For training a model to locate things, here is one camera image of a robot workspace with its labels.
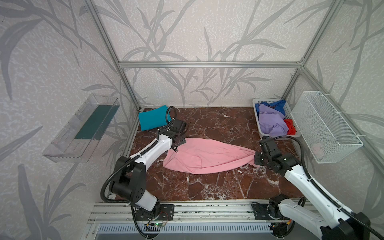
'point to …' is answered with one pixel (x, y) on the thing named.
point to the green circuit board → (158, 224)
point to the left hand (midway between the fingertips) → (181, 136)
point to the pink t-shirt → (200, 156)
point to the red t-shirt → (291, 130)
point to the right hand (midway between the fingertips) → (258, 152)
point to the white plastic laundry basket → (288, 112)
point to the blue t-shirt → (278, 105)
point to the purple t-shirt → (271, 121)
